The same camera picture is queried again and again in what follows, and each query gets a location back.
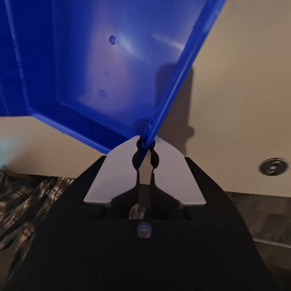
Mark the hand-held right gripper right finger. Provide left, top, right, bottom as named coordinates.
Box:
left=149, top=136, right=207, bottom=207

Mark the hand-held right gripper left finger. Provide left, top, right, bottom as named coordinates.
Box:
left=84, top=135, right=142, bottom=206

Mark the blue plastic bin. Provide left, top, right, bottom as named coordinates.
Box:
left=0, top=0, right=228, bottom=155

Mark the round metal table grommet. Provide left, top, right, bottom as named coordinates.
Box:
left=258, top=158, right=289, bottom=176

